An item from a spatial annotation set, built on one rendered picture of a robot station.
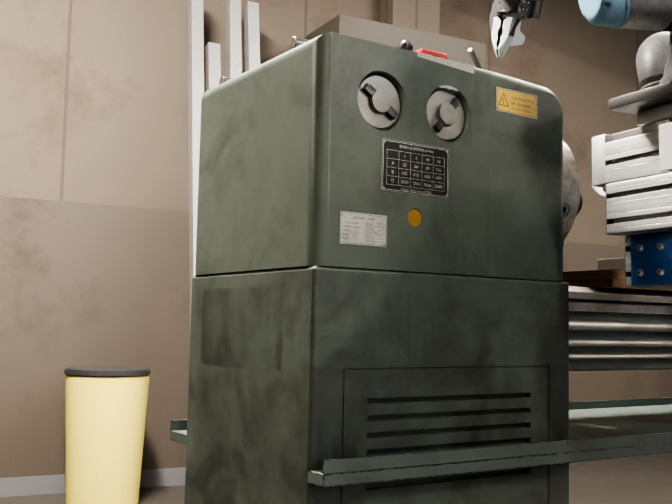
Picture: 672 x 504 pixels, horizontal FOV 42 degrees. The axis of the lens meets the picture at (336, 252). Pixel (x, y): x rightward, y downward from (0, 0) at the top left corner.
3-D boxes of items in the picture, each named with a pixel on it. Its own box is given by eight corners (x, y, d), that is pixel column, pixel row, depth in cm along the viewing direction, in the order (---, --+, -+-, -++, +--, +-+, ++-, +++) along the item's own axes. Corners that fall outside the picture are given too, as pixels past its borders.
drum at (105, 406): (131, 492, 390) (136, 366, 395) (156, 508, 359) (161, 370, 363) (49, 498, 373) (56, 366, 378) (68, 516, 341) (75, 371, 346)
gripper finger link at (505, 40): (524, 62, 196) (532, 20, 194) (504, 57, 192) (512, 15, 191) (514, 61, 198) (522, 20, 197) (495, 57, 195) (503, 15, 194)
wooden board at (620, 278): (612, 287, 192) (612, 269, 192) (497, 290, 222) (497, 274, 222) (695, 292, 208) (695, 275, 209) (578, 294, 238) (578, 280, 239)
